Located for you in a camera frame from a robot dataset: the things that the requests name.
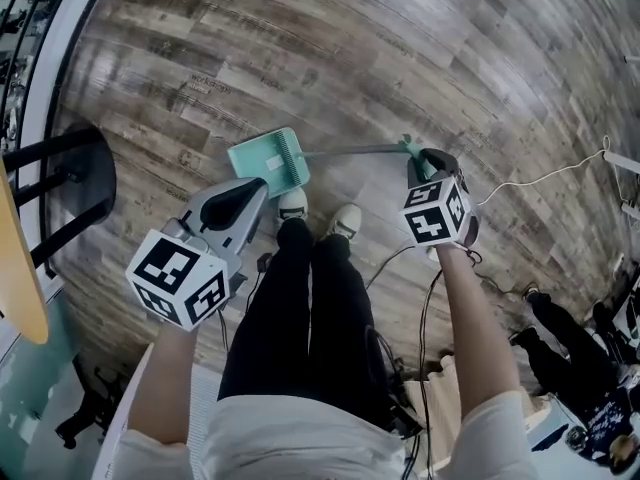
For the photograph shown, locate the person's right forearm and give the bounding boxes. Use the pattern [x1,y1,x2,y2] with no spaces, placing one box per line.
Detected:
[433,241,522,419]

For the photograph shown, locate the person's black trousers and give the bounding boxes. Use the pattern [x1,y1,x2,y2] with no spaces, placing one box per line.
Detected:
[216,216,397,432]

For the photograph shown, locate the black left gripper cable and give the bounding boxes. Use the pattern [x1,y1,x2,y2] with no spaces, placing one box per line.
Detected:
[217,252,274,355]

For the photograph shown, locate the person's right white shoe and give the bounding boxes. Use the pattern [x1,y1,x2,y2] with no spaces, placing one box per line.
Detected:
[326,203,363,240]

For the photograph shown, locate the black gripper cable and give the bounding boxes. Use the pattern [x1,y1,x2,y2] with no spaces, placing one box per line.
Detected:
[217,252,274,355]
[399,245,484,480]

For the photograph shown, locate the yellow wooden tabletop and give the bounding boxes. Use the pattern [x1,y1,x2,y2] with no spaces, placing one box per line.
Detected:
[0,159,50,345]

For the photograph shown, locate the white cable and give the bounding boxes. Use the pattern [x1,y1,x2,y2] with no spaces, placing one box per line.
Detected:
[476,135,614,207]

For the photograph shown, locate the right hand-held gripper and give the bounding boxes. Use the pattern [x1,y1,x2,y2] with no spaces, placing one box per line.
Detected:
[398,147,480,249]

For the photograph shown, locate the thin black floor cable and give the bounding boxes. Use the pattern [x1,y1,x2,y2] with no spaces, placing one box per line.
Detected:
[363,244,417,290]

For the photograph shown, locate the person's white shirt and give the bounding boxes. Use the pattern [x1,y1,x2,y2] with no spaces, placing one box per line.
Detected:
[91,341,542,480]

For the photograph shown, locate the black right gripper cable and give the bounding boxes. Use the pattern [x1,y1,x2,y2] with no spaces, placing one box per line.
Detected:
[399,245,484,480]

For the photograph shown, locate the teal dustpan with long handle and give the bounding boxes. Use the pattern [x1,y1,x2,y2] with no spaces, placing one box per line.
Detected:
[226,127,437,200]

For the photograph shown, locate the person's left forearm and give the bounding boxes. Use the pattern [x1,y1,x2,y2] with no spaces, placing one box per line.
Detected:
[126,317,202,445]

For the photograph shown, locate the person's left white shoe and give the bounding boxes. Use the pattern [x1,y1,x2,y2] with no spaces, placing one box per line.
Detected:
[276,187,309,222]

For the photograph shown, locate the white power strip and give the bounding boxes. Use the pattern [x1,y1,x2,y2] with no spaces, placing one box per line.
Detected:
[601,149,640,175]

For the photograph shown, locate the person's white shoe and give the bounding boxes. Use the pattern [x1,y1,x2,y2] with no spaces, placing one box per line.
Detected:
[326,203,363,240]
[276,187,309,222]

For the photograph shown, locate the black round stool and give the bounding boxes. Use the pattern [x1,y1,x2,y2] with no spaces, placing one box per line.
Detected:
[0,121,118,279]

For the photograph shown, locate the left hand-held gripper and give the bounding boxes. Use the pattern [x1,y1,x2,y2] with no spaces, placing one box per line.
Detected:
[125,176,271,332]

